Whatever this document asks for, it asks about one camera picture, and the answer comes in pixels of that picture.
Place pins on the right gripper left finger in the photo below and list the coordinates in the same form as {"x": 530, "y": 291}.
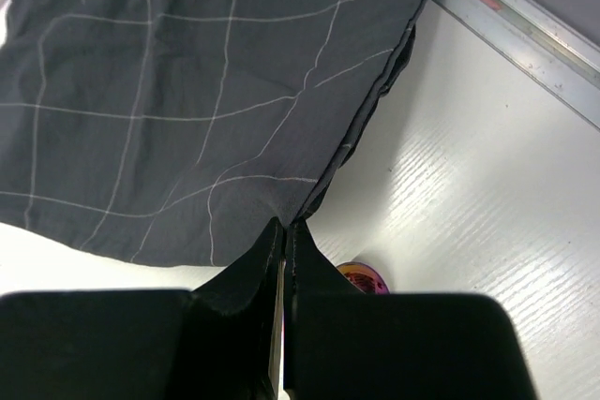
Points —
{"x": 219, "y": 341}

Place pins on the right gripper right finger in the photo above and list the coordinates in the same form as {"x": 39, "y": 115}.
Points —
{"x": 342, "y": 343}

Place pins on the metal table edge rail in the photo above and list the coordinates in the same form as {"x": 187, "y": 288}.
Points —
{"x": 547, "y": 50}

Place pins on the dark checked cloth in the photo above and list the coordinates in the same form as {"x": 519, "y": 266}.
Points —
{"x": 170, "y": 132}

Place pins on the iridescent spoon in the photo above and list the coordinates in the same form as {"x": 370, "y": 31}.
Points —
{"x": 363, "y": 277}

